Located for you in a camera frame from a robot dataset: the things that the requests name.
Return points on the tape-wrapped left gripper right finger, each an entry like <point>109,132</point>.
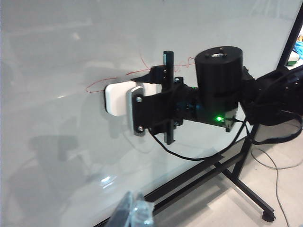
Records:
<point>142,212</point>

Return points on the white and green box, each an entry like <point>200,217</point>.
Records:
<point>292,59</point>

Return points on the white whiteboard eraser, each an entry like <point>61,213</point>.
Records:
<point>116,99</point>

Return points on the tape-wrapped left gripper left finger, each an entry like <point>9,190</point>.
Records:
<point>123,212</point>

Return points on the blue cloth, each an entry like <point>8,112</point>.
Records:
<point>299,47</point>

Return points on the white table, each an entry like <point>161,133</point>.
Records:
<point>296,67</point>

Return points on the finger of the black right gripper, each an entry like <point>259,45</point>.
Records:
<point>158,130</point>

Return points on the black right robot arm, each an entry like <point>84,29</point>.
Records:
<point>272,94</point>

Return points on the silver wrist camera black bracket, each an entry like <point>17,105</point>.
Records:
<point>151,108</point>

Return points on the white glass whiteboard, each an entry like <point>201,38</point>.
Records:
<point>71,47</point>

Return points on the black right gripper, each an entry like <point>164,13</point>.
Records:
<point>217,78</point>

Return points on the black caster wheel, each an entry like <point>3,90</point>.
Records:
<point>268,215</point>

